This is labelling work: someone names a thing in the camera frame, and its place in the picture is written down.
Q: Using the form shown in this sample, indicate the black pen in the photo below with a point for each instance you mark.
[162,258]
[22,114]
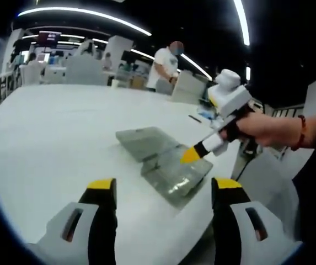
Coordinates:
[194,118]

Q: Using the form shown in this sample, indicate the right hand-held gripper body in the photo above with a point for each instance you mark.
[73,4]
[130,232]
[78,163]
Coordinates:
[232,99]

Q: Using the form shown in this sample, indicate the blue plastic bag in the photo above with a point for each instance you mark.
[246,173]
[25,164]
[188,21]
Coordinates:
[205,113]

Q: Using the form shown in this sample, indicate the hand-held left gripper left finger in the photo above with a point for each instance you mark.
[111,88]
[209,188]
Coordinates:
[72,226]

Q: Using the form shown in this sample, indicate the grey partition panel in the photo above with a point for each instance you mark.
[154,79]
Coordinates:
[83,70]

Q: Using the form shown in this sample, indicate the person's right hand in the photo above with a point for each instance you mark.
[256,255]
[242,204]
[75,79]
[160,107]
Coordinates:
[268,129]

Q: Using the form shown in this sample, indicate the grey clear guide fixture box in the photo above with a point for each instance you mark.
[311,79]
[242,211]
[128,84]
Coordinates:
[146,140]

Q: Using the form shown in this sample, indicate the curved ceiling light strip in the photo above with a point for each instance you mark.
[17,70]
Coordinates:
[91,12]

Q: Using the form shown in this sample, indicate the straight ceiling light strip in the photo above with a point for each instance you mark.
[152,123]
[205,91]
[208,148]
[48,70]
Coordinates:
[244,25]

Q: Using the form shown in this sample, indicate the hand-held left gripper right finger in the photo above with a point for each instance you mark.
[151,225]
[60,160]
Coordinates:
[243,226]

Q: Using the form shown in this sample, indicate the red wall screen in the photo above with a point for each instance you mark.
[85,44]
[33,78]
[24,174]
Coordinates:
[50,36]

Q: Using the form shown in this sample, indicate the white partition panel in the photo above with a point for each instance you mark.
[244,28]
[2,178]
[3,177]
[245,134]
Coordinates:
[188,88]

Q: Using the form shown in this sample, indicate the white paper cup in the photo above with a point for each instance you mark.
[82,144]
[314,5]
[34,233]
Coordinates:
[116,84]

